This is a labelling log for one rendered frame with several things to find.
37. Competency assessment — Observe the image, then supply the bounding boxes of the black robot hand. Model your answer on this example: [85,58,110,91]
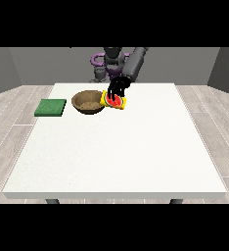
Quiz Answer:
[106,75,133,103]

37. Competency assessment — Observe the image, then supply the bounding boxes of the yellow cup with melon print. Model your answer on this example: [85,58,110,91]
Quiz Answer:
[99,90,127,111]

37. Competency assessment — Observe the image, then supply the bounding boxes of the brown wooden bowl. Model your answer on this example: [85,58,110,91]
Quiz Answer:
[70,89,107,116]

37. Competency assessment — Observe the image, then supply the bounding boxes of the green square pad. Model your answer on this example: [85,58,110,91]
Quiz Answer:
[33,98,68,118]

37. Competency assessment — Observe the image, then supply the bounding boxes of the grey robot trunk purple rings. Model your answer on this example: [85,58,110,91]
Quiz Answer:
[88,47,132,84]

